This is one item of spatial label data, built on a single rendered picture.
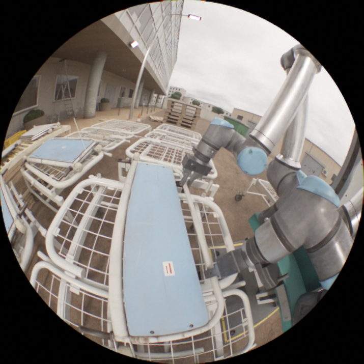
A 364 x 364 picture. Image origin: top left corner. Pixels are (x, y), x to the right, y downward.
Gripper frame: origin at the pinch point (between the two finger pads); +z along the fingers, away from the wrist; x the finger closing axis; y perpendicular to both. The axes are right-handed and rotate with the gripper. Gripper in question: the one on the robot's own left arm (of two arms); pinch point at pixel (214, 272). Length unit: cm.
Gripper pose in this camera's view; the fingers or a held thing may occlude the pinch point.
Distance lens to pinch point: 37.6
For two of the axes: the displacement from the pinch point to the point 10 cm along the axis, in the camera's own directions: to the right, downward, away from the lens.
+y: -1.8, -6.2, 7.7
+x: -8.7, -2.6, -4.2
